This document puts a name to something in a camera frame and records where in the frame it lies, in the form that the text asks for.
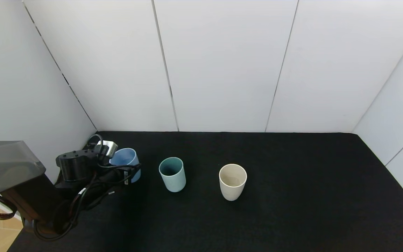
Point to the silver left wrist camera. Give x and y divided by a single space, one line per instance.
108 145

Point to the white partition base rail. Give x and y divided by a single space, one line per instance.
4 207

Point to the beige plastic cup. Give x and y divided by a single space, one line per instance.
232 190

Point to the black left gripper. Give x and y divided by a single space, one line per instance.
127 172

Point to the blue plastic cup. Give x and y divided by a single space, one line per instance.
124 157

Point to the black table cloth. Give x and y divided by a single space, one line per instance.
292 210

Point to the teal plastic cup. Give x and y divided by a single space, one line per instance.
175 182

